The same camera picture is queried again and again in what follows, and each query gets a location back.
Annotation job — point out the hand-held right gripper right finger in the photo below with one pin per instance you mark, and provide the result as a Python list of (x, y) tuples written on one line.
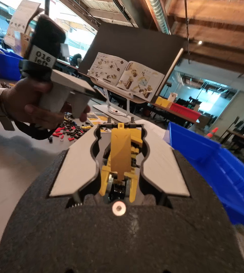
[(166, 170)]

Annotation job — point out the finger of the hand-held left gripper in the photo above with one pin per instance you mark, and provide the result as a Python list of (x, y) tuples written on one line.
[(70, 82), (79, 104)]

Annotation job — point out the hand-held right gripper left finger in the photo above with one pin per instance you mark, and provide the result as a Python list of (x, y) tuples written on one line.
[(75, 170)]

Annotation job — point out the yellow black toy brick model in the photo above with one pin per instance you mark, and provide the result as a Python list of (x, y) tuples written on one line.
[(107, 172)]

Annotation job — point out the yellow brick panel with axle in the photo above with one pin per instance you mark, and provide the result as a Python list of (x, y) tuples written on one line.
[(119, 149)]

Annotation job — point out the person's left hand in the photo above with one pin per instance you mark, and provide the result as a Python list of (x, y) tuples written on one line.
[(21, 96)]

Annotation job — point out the yellow printed leaflet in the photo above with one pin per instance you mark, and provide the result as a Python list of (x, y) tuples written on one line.
[(98, 119)]

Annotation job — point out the pile of small brick pieces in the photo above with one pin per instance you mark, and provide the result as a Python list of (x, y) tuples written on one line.
[(70, 130)]

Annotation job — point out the large brown cardboard box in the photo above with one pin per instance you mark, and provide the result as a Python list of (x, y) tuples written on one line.
[(21, 19)]

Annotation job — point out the printed paper sheets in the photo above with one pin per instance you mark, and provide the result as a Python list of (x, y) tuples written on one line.
[(154, 130)]

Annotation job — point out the blue plastic bin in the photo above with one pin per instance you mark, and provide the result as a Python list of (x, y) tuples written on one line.
[(0, 61), (230, 170)]

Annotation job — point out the open instruction booklet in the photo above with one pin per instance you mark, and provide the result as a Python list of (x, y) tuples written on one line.
[(124, 72)]

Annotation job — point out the orange traffic cone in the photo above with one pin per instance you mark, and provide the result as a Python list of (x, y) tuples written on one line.
[(212, 133)]

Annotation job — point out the long red plastic bin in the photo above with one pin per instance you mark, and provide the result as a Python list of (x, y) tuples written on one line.
[(183, 111)]

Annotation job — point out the yellow plastic bin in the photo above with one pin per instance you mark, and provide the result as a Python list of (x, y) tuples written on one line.
[(160, 101), (167, 103)]

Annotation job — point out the small white cardboard box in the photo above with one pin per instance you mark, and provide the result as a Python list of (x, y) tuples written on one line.
[(172, 97)]

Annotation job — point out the silver ventilation duct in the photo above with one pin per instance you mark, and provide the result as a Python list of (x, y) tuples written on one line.
[(160, 15)]

